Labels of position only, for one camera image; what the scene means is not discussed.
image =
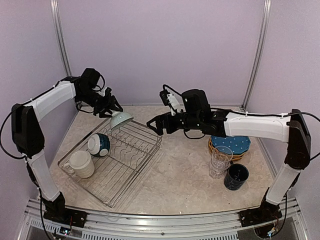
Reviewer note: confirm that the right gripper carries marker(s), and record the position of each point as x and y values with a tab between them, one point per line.
159	119

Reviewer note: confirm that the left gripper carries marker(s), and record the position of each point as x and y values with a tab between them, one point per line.
109	103

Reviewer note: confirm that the light striped bowl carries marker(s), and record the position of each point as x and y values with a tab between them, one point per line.
119	119

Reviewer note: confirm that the dark teal striped bowl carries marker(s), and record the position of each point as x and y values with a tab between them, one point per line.
98	145

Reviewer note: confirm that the clear glass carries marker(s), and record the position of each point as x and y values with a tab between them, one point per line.
223	149
216	171

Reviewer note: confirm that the yellow dotted plate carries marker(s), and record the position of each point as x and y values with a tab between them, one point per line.
211	148
234	158

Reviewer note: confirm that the dark blue mug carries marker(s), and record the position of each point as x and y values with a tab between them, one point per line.
236	175

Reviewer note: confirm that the blue dotted plate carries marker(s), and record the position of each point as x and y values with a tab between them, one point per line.
237	144

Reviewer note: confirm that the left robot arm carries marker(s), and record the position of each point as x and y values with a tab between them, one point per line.
29	139

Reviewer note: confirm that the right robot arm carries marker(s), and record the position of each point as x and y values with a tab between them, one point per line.
289	128

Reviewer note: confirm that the white cup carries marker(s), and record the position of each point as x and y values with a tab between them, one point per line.
81	164

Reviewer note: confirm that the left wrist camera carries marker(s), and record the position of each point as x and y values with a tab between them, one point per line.
105	91

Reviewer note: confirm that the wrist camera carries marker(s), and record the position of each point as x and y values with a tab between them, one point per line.
168	97
105	91

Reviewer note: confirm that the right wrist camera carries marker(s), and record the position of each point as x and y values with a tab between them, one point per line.
168	97

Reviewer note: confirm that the wire dish rack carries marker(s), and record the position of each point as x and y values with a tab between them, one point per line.
132	147

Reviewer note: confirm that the right aluminium post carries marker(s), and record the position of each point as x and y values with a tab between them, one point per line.
258	53

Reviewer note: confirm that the aluminium post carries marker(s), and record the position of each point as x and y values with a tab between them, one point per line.
60	36
258	53

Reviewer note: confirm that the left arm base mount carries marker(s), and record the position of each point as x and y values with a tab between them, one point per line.
71	217

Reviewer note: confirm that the left aluminium post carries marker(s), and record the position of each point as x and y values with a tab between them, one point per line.
60	36

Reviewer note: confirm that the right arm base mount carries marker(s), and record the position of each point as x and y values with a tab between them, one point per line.
256	216

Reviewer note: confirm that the aluminium front rail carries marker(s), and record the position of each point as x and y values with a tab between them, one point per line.
104	225

